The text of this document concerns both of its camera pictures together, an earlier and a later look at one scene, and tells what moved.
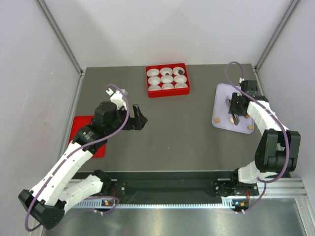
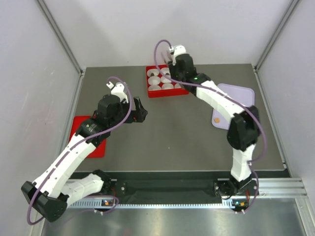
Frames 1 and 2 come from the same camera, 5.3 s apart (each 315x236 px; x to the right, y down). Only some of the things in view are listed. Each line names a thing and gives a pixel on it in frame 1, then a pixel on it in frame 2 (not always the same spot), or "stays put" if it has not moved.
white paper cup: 154,80 stays put
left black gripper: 136,123 -> 137,115
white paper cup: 167,85 stays put
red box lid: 81,121 stays put
